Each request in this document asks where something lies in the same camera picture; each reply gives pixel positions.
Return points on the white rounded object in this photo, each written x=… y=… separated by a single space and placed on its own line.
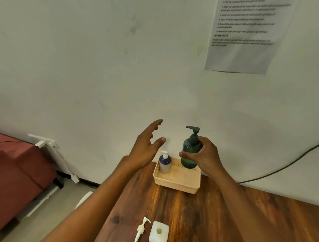
x=84 y=198

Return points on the red upholstered furniture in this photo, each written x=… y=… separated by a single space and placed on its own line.
x=20 y=174

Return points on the white power adapter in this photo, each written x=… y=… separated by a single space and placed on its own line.
x=75 y=178

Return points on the small white blue pump bottle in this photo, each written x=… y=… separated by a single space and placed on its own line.
x=165 y=163

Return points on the white square open bottle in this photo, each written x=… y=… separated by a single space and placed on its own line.
x=159 y=232

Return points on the person's right forearm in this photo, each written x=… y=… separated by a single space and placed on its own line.
x=239 y=212

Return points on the dark green pump bottle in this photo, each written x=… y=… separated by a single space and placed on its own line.
x=190 y=147

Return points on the person's left thumb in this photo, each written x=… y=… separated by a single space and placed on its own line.
x=158 y=145

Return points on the white wall socket strip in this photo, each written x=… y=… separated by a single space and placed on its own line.
x=46 y=140

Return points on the person's left forearm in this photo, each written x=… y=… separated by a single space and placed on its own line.
x=94 y=202

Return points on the person's right thumb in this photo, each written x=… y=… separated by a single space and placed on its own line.
x=188 y=155

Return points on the white pump head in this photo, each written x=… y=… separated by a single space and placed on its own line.
x=141 y=228

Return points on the printed paper sheet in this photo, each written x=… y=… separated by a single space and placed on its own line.
x=249 y=37

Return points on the person's left hand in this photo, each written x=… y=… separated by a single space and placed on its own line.
x=142 y=152

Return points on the beige plastic basket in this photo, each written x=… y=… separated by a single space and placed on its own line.
x=178 y=178

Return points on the white plug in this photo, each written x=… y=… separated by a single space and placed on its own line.
x=40 y=144

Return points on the person's right hand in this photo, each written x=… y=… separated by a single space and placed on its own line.
x=208 y=159

